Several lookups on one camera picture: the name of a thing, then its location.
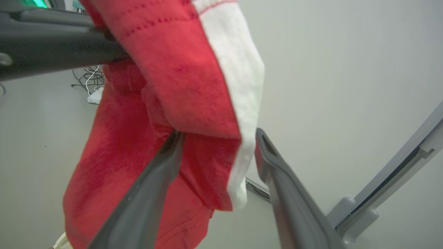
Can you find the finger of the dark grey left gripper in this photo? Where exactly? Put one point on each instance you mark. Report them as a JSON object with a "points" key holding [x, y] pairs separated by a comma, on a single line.
{"points": [[52, 19], [52, 52]]}

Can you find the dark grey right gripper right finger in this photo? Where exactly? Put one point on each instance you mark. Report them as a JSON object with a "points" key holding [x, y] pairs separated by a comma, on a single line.
{"points": [[294, 207]]}

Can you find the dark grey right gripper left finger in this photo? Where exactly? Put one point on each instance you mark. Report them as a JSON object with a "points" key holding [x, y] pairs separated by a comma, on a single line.
{"points": [[145, 200]]}

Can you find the red and white garment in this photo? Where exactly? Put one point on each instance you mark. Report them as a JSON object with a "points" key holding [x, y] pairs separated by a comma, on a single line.
{"points": [[173, 69]]}

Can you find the grey partition foot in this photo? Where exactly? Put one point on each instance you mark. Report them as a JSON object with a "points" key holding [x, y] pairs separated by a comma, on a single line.
{"points": [[342, 211], [361, 223]]}

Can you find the white power adapter box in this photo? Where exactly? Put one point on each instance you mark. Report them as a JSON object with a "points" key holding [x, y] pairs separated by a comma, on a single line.
{"points": [[95, 97]]}

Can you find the narrow white partition panel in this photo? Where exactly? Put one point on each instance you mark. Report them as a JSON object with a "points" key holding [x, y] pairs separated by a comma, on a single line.
{"points": [[415, 214]]}

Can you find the large white partition panel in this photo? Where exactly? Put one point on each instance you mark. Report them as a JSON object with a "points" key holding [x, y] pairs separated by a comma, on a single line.
{"points": [[346, 69]]}

